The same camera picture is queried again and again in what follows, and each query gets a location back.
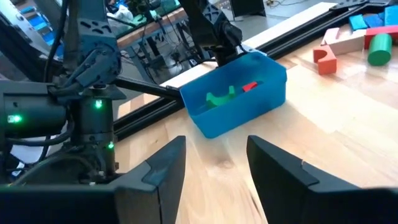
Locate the green wooden block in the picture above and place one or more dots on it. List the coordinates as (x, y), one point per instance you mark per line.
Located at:
(217, 100)

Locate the red wooden arch block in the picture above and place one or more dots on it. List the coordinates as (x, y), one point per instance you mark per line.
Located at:
(328, 67)

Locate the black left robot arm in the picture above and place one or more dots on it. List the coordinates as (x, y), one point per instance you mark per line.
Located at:
(96, 46)

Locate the black aluminium table frame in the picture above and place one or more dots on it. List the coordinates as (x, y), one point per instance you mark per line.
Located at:
(311, 35)

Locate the green wooden cylinder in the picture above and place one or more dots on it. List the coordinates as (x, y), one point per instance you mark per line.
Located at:
(380, 51)

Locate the blue plastic bin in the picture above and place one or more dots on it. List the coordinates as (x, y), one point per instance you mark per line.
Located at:
(242, 115)

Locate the black background box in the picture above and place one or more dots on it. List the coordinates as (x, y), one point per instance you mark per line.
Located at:
(248, 7)

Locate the wooden background table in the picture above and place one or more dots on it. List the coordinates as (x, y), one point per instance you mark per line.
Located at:
(149, 29)

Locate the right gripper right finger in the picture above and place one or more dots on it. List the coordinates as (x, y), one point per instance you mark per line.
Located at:
(295, 199)

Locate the blue background shelf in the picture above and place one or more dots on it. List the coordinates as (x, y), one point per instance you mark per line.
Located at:
(37, 21)

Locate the long red wooden block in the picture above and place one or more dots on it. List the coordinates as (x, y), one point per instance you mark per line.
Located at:
(385, 30)

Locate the natural wooden block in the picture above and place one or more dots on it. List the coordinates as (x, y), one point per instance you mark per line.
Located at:
(348, 43)

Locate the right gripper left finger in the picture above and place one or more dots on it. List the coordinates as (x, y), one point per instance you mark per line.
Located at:
(149, 199)

